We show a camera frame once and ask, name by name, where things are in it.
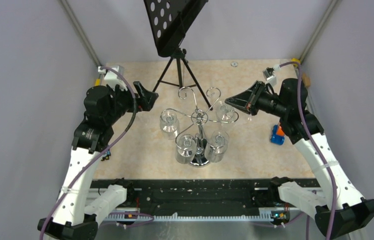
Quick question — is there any yellow corner clip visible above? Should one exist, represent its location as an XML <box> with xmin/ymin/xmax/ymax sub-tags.
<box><xmin>291</xmin><ymin>58</ymin><xmax>301</xmax><ymax>66</ymax></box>

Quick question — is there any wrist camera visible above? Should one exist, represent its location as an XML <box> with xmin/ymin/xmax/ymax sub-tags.
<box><xmin>97</xmin><ymin>67</ymin><xmax>128</xmax><ymax>92</ymax></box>
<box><xmin>263</xmin><ymin>64</ymin><xmax>281</xmax><ymax>87</ymax></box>

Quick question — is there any chrome wine glass rack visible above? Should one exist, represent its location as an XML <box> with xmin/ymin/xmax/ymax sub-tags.
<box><xmin>164</xmin><ymin>86</ymin><xmax>239</xmax><ymax>168</ymax></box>

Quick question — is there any black music stand tripod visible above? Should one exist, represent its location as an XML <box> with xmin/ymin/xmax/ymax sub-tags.
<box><xmin>144</xmin><ymin>0</ymin><xmax>213</xmax><ymax>110</ymax></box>

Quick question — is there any blue owl sticker toy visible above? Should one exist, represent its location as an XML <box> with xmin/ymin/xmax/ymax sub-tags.
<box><xmin>101</xmin><ymin>150</ymin><xmax>111</xmax><ymax>162</ymax></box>

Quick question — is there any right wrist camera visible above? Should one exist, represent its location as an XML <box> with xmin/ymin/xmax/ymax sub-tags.
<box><xmin>263</xmin><ymin>64</ymin><xmax>281</xmax><ymax>87</ymax></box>

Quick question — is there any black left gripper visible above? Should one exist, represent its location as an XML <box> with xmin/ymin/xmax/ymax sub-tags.
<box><xmin>104</xmin><ymin>80</ymin><xmax>158</xmax><ymax>124</ymax></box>

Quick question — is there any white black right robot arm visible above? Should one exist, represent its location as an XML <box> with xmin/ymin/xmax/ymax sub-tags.
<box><xmin>225</xmin><ymin>78</ymin><xmax>374</xmax><ymax>240</ymax></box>

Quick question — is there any clear wine glass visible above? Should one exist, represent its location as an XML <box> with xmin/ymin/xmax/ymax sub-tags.
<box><xmin>159</xmin><ymin>109</ymin><xmax>180</xmax><ymax>140</ymax></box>
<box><xmin>204</xmin><ymin>130</ymin><xmax>230</xmax><ymax>163</ymax></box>
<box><xmin>215</xmin><ymin>101</ymin><xmax>239</xmax><ymax>124</ymax></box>
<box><xmin>175</xmin><ymin>134</ymin><xmax>197</xmax><ymax>164</ymax></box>
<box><xmin>247</xmin><ymin>89</ymin><xmax>262</xmax><ymax>122</ymax></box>

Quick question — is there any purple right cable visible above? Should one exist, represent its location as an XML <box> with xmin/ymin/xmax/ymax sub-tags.
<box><xmin>278</xmin><ymin>61</ymin><xmax>338</xmax><ymax>240</ymax></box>

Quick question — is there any blue orange toy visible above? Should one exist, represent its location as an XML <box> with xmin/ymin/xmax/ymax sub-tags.
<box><xmin>270</xmin><ymin>124</ymin><xmax>285</xmax><ymax>146</ymax></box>

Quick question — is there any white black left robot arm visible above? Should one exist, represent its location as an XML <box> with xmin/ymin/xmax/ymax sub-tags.
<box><xmin>37</xmin><ymin>81</ymin><xmax>159</xmax><ymax>240</ymax></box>

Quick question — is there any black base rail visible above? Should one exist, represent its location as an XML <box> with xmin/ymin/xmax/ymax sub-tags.
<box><xmin>90</xmin><ymin>178</ymin><xmax>295</xmax><ymax>221</ymax></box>

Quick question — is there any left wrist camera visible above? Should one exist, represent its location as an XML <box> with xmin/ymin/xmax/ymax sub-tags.
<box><xmin>97</xmin><ymin>67</ymin><xmax>128</xmax><ymax>92</ymax></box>

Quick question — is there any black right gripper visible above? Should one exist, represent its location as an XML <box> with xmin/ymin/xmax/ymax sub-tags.
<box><xmin>225</xmin><ymin>80</ymin><xmax>288</xmax><ymax>118</ymax></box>

